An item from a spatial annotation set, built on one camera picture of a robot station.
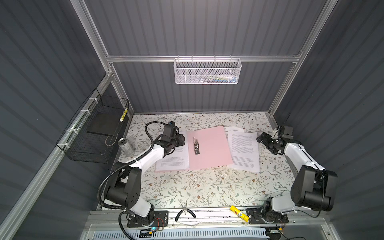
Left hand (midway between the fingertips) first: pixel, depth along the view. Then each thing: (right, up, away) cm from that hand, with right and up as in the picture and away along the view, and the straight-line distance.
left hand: (182, 138), depth 91 cm
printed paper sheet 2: (+41, -9, +8) cm, 43 cm away
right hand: (+51, -3, -1) cm, 51 cm away
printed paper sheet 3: (+36, +5, +18) cm, 40 cm away
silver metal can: (-33, -8, 0) cm, 33 cm away
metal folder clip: (+9, -6, +8) cm, 13 cm away
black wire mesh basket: (-43, +2, -18) cm, 47 cm away
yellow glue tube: (+30, -37, -17) cm, 50 cm away
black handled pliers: (+3, -36, -14) cm, 39 cm away
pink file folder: (+16, -7, +8) cm, 20 cm away
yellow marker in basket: (-32, +13, -9) cm, 36 cm away
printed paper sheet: (-3, -15, +3) cm, 15 cm away
